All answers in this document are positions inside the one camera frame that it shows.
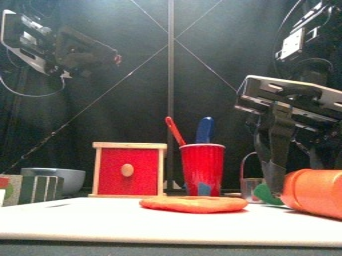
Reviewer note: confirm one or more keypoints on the orange felt carrot green leaf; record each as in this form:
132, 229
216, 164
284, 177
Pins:
315, 191

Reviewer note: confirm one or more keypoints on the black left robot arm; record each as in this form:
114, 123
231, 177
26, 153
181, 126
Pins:
8, 71

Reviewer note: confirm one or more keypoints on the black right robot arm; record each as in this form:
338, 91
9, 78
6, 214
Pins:
311, 36

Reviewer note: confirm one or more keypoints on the blue plastic utensil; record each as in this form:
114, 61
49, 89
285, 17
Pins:
204, 130

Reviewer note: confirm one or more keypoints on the red plastic cup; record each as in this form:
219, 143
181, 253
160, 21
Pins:
201, 168

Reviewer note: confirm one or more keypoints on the red plastic utensil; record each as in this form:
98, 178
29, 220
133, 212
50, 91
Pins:
173, 130

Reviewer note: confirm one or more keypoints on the red wooden drawer box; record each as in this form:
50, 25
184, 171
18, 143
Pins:
128, 168

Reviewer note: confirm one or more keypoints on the grey bowl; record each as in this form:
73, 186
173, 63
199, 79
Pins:
66, 176

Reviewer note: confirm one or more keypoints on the white cutting board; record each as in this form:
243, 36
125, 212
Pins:
133, 223

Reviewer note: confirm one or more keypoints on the green striped block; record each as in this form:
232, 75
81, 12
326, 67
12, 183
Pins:
40, 189

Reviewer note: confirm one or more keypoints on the speckled grey printed block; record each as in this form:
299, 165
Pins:
9, 190

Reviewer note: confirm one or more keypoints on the vertical metal frame pole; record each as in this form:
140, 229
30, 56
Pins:
169, 66

